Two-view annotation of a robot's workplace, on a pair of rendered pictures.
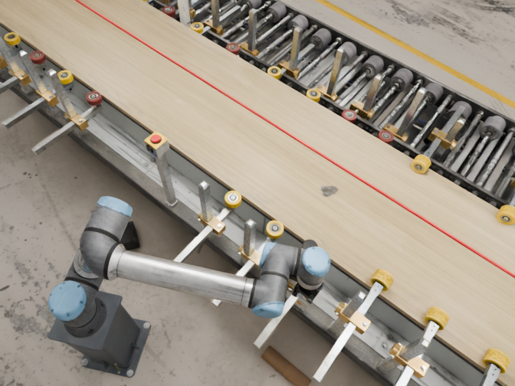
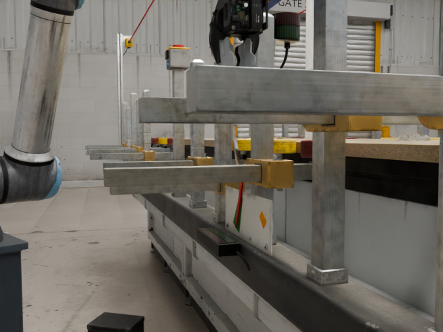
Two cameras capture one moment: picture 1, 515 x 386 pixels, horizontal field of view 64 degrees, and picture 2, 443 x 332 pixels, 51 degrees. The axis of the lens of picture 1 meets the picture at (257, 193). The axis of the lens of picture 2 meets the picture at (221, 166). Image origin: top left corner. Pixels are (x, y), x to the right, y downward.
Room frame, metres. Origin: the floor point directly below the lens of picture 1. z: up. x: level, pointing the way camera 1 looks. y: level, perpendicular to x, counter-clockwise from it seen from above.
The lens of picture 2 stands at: (-0.15, -0.68, 0.91)
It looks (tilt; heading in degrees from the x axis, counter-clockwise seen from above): 4 degrees down; 38
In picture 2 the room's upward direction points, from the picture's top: straight up
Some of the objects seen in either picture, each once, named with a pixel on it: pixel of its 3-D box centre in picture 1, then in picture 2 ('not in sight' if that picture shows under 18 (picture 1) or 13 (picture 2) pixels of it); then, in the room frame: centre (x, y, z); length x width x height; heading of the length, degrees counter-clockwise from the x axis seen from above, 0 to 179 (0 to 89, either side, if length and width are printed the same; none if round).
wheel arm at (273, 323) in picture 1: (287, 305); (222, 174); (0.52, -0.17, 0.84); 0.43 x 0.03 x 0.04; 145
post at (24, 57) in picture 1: (40, 86); (140, 141); (1.62, 1.25, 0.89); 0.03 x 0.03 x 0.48; 55
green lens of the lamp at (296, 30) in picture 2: not in sight; (284, 35); (0.66, -0.21, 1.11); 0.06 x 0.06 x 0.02
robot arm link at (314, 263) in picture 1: (313, 266); not in sight; (0.52, -0.20, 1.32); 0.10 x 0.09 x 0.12; 82
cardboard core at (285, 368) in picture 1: (286, 368); not in sight; (0.41, -0.25, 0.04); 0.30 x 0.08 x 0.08; 55
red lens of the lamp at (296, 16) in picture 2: not in sight; (284, 22); (0.66, -0.21, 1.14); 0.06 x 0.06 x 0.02
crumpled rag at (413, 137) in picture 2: (329, 190); (411, 136); (1.08, -0.34, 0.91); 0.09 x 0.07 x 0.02; 99
